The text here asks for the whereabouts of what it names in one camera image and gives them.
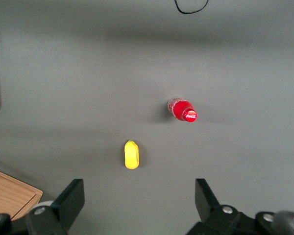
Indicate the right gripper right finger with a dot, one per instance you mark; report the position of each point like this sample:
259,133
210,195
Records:
207,203

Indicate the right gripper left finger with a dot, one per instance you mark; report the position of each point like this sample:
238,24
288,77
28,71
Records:
68,203

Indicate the wooden two-drawer cabinet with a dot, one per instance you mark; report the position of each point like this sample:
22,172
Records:
9,191

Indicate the yellow toy lemon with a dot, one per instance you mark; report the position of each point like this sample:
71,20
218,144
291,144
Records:
131,155

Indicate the red cola bottle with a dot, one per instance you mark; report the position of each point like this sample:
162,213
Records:
183,111

